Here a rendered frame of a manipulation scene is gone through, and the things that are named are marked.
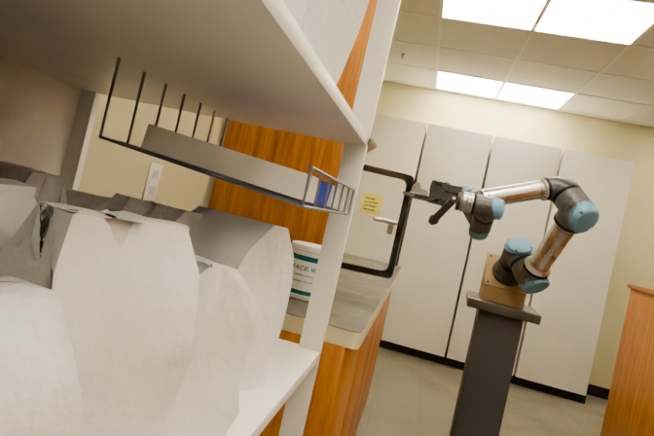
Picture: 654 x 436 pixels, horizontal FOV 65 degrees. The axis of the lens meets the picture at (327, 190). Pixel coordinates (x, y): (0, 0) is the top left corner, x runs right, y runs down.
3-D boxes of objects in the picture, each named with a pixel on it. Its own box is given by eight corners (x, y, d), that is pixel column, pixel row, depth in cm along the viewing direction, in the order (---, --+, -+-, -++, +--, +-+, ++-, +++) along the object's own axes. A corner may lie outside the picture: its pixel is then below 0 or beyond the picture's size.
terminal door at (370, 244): (312, 262, 193) (336, 158, 194) (391, 279, 195) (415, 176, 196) (312, 262, 192) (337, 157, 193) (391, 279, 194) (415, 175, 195)
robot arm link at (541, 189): (570, 163, 209) (455, 182, 202) (585, 182, 201) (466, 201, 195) (562, 184, 217) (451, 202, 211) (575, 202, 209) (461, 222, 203)
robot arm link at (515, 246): (519, 248, 247) (526, 230, 237) (532, 271, 237) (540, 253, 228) (495, 252, 245) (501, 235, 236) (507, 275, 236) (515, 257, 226)
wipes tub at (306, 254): (274, 293, 142) (287, 239, 142) (287, 287, 155) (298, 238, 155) (320, 306, 139) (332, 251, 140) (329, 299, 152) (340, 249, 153)
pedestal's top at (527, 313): (529, 314, 259) (531, 307, 260) (539, 325, 229) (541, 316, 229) (465, 298, 268) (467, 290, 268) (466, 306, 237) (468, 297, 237)
